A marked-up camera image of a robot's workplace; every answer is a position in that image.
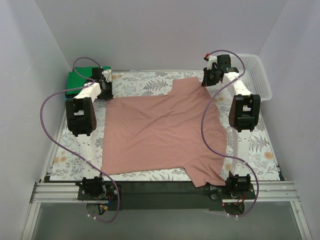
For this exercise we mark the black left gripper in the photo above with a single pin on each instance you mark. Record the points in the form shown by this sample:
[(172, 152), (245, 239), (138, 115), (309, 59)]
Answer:
[(107, 91)]

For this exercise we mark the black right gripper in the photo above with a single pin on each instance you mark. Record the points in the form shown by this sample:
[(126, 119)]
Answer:
[(207, 78)]

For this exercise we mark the pink t shirt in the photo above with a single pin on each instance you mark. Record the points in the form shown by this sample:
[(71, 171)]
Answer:
[(179, 130)]

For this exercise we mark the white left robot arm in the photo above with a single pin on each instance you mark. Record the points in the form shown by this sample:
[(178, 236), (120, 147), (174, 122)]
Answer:
[(82, 122)]

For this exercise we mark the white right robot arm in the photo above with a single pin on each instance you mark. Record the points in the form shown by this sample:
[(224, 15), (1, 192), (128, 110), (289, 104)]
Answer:
[(243, 118)]

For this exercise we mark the dark folded t shirt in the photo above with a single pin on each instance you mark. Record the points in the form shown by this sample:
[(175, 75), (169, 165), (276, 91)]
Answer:
[(70, 94)]

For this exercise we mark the green folded t shirt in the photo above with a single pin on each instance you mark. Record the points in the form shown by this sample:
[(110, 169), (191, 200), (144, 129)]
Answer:
[(76, 81)]

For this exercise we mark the white plastic basket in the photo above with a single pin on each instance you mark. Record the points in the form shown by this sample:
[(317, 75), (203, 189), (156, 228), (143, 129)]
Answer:
[(255, 78)]

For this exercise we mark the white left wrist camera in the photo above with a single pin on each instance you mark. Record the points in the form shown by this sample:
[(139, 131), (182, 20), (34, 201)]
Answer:
[(107, 75)]

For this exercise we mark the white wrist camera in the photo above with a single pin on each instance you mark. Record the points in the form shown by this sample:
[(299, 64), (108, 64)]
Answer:
[(211, 61), (107, 75)]

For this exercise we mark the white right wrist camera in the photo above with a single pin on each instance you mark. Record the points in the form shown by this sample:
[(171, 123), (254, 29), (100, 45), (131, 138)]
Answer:
[(211, 61)]

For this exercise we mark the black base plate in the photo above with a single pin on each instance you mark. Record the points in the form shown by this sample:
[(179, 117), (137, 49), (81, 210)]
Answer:
[(161, 195)]

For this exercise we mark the aluminium frame rail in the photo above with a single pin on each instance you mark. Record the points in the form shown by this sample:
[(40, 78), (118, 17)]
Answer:
[(265, 192)]

